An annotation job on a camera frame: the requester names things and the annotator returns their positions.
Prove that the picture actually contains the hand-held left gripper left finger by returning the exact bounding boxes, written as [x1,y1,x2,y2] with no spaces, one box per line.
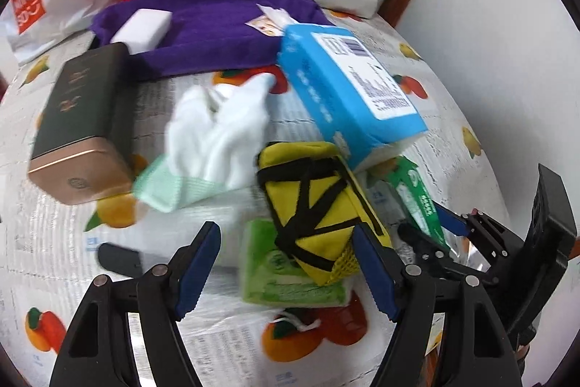
[49,221,223,387]

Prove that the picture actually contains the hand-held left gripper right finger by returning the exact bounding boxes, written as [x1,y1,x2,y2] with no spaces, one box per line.
[353,223,522,387]

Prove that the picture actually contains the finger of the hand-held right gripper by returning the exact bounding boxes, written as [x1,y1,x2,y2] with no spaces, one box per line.
[434,205,472,237]
[398,222,482,280]

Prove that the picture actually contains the green wet wipe packet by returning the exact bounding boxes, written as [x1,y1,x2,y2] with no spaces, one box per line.
[385,156,454,254]

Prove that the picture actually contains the yellow pouch black straps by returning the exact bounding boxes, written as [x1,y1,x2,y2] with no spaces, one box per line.
[256,141,394,287]

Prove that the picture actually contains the green tissue pack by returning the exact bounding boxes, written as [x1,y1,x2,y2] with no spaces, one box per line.
[239,218,352,308]

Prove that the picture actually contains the white glove green cuff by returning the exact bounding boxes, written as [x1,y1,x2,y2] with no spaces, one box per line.
[133,72,277,213]

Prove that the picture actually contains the white rectangular sponge block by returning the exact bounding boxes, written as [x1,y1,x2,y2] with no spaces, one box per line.
[110,8,173,54]

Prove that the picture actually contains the small printed white packet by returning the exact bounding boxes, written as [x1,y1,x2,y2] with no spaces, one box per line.
[247,4,293,38]

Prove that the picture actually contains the small black flat object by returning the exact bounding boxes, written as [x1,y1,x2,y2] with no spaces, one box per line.
[97,242,145,279]

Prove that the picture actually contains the blue tissue pack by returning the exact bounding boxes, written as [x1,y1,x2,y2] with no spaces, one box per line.
[277,24,429,172]

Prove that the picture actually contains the dark green box gold end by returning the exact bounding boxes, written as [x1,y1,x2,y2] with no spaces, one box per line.
[27,42,139,206]

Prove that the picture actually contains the purple towel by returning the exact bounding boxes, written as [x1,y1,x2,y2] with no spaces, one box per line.
[88,0,336,77]

